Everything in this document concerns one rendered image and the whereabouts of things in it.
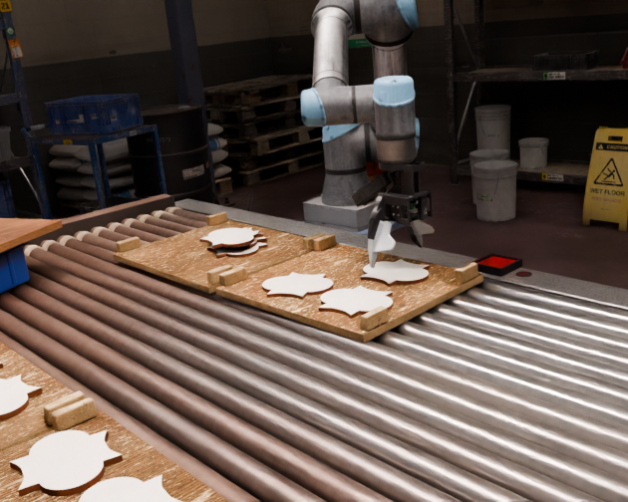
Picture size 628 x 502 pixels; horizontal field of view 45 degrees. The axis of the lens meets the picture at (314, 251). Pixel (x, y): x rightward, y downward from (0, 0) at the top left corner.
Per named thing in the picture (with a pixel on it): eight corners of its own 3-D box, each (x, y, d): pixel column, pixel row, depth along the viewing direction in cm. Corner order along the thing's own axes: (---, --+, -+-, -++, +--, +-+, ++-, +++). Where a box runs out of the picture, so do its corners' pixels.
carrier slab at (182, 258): (228, 225, 207) (227, 219, 206) (331, 249, 177) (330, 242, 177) (113, 260, 185) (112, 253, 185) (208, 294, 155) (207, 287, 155)
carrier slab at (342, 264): (335, 249, 177) (335, 242, 177) (483, 281, 148) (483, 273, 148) (215, 295, 155) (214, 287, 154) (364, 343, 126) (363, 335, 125)
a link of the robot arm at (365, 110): (355, 82, 155) (354, 88, 144) (411, 77, 154) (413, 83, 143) (358, 120, 157) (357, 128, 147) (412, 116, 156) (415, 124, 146)
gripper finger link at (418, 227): (439, 251, 152) (420, 222, 146) (415, 246, 156) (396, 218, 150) (446, 239, 153) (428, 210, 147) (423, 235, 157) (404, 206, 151)
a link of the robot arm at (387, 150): (367, 139, 142) (395, 131, 147) (369, 163, 144) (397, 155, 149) (398, 141, 137) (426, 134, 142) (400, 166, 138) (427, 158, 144)
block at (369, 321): (382, 318, 131) (381, 304, 130) (391, 321, 130) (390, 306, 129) (359, 330, 127) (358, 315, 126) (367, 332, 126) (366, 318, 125)
